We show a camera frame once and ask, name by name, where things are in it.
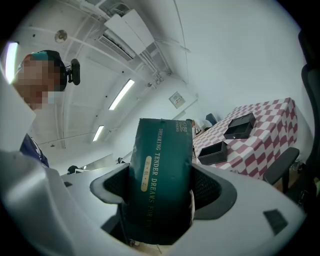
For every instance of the black box base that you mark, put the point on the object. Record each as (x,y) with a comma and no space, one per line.
(212,153)

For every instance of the black office chair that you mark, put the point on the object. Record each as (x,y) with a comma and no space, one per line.
(311,82)

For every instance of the black box with knob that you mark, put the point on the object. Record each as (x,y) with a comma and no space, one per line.
(240,127)

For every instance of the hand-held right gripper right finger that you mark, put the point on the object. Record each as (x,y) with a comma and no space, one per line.
(245,200)

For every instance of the white ceiling air conditioner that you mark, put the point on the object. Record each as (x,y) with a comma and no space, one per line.
(125,32)

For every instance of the person's head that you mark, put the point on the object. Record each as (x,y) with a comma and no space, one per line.
(32,80)

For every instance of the long ceiling light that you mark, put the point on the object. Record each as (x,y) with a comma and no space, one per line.
(11,61)
(121,94)
(98,133)

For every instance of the blue chair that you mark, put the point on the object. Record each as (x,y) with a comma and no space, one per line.
(211,118)

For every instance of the red white checkered tablecloth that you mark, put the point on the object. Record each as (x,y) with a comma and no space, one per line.
(270,142)

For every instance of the dark green item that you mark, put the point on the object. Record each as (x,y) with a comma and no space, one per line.
(162,190)

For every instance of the square wall sign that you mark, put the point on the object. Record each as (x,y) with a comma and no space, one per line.
(177,99)

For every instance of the person's navy shirt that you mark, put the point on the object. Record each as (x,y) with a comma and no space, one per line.
(33,151)

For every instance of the round ceiling fixture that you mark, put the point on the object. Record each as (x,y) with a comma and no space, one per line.
(60,36)

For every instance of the black head-worn camera mount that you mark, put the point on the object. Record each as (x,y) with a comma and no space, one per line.
(75,71)

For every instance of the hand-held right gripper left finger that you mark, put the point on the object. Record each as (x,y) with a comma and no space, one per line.
(45,200)

